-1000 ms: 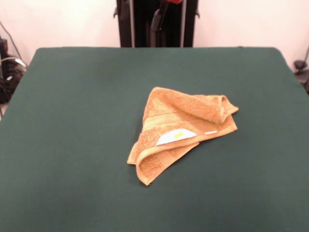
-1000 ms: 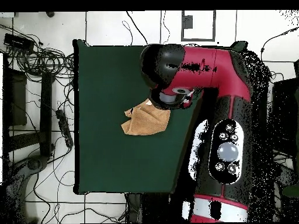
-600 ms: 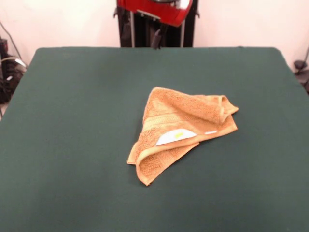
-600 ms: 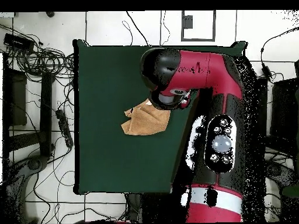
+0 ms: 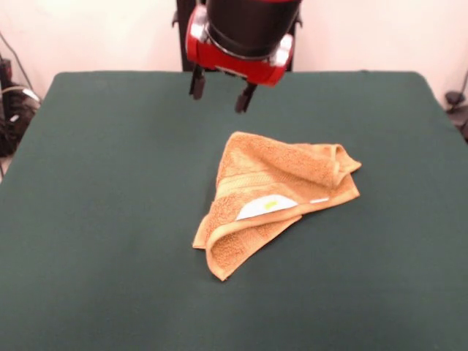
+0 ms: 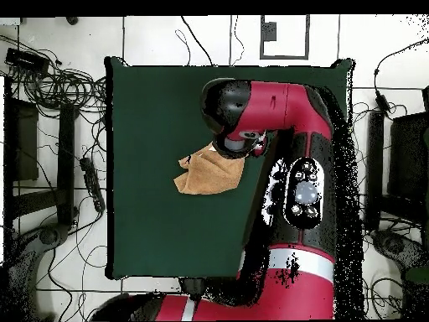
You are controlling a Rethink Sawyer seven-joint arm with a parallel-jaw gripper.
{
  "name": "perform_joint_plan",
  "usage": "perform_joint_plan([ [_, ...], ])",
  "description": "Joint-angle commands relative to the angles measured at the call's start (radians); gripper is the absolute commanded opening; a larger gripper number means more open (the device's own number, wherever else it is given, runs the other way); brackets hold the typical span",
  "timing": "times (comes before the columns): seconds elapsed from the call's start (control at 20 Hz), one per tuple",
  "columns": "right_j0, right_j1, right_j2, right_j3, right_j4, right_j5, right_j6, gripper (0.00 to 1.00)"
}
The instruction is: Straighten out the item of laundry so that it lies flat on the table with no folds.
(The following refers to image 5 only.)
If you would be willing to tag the black wall power strip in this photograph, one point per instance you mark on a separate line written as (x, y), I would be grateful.
(5, 71)

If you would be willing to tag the black upright column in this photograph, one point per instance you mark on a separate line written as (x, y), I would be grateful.
(181, 55)

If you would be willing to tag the tan terry towel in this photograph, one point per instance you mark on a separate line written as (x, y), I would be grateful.
(263, 172)

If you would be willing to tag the dark green tablecloth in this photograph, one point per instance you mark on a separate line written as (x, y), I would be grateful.
(109, 219)

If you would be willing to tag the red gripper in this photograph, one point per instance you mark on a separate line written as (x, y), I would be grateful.
(248, 71)

